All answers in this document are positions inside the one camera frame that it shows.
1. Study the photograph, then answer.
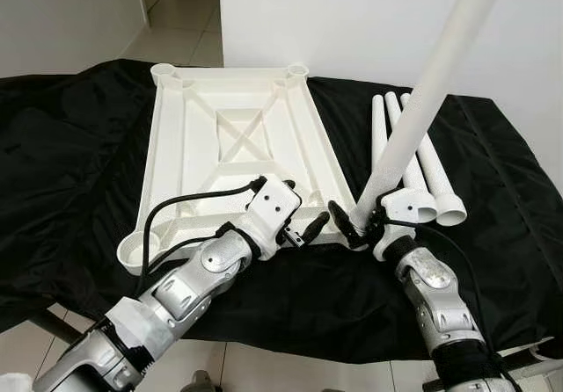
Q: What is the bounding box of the white plastic table leg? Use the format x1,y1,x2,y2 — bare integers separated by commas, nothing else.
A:
384,91,439,220
369,95,414,195
398,91,469,228
352,0,513,230

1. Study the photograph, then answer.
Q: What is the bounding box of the black table cloth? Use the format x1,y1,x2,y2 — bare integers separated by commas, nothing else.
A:
0,58,563,365

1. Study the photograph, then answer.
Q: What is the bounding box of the black metal table leg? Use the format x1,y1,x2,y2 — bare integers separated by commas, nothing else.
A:
25,307,82,345

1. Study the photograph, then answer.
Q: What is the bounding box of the white crumpled paper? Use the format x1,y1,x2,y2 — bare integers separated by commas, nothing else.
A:
0,370,38,392

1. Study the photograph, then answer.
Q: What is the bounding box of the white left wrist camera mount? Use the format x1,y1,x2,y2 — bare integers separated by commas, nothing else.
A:
242,174,302,257

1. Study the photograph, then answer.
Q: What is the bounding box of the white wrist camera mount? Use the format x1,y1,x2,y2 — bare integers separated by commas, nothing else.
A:
242,174,302,257
377,188,438,263

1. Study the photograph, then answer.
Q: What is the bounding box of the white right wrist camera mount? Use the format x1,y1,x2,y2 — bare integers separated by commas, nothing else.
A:
377,188,438,263

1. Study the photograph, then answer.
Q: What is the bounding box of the white metal frame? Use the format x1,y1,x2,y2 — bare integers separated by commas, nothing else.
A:
501,344,563,380

